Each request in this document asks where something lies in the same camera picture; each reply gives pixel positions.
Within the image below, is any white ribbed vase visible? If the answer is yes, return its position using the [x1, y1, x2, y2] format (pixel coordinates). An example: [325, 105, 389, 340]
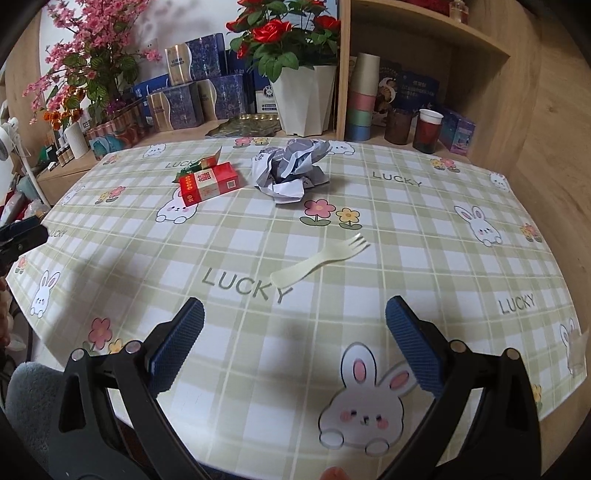
[63, 121, 90, 161]

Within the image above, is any blue white emblem box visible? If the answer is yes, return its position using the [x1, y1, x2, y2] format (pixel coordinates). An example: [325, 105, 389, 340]
[253, 73, 279, 114]

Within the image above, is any small blue purple box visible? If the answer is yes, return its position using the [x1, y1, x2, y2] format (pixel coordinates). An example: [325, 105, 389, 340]
[438, 110, 477, 156]

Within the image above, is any brown glass tumbler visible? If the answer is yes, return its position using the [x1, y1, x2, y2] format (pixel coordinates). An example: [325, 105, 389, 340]
[385, 107, 414, 146]

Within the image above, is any red patterned cloth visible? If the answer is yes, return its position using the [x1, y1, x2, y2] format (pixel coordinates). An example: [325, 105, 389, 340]
[0, 185, 29, 223]

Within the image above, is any red white-rimmed cup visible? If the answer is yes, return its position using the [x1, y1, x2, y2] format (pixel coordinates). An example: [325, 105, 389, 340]
[411, 108, 445, 155]

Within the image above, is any flat blue box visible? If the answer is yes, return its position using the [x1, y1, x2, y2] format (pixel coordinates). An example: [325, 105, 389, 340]
[132, 73, 170, 101]

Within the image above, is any pastel paper cup stack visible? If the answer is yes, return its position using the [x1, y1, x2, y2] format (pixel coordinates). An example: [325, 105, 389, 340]
[345, 52, 382, 143]

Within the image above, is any wooden shelf unit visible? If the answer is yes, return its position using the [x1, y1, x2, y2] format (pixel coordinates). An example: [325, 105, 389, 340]
[335, 0, 514, 154]

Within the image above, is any green red candy wrapper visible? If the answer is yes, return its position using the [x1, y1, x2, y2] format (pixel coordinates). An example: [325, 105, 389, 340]
[174, 147, 223, 184]

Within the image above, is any gold leaf tray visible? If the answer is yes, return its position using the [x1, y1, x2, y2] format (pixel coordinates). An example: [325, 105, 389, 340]
[204, 114, 283, 138]

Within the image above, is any cream plastic fork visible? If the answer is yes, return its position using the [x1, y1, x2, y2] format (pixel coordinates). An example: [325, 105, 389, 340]
[269, 233, 372, 293]

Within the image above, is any dark blue illustrated gift box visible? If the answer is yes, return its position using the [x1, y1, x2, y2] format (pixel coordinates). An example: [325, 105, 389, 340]
[378, 61, 440, 126]

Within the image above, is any person's left hand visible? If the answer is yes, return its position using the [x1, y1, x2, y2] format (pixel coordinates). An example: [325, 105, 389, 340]
[0, 277, 11, 347]

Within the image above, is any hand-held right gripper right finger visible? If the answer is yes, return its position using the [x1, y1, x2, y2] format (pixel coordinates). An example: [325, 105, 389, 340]
[381, 296, 542, 480]

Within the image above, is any white fan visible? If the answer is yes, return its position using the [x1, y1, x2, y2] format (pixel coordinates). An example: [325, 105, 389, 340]
[0, 115, 51, 209]

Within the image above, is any patterned tin planter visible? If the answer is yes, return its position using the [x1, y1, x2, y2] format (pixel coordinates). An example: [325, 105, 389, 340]
[87, 103, 149, 161]

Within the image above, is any red rose plant white pot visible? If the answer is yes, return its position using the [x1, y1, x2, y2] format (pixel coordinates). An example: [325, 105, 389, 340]
[225, 0, 342, 138]

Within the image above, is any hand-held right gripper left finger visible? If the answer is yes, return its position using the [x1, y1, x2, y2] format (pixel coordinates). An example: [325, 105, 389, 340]
[46, 298, 208, 480]

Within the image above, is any red cigarette box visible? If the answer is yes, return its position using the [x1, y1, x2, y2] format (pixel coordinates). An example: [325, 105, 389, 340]
[178, 161, 242, 208]

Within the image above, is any grey fleece clothing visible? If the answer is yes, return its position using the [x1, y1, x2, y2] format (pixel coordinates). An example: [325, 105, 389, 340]
[4, 361, 66, 463]

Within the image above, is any grey paper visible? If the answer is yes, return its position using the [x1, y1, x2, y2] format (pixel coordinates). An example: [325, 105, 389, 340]
[250, 137, 332, 205]

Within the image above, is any row of small bottles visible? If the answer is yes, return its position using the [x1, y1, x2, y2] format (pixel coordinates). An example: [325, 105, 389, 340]
[45, 141, 76, 170]

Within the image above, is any pink blossom arrangement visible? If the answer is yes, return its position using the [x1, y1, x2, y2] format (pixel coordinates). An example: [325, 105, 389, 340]
[22, 0, 163, 126]

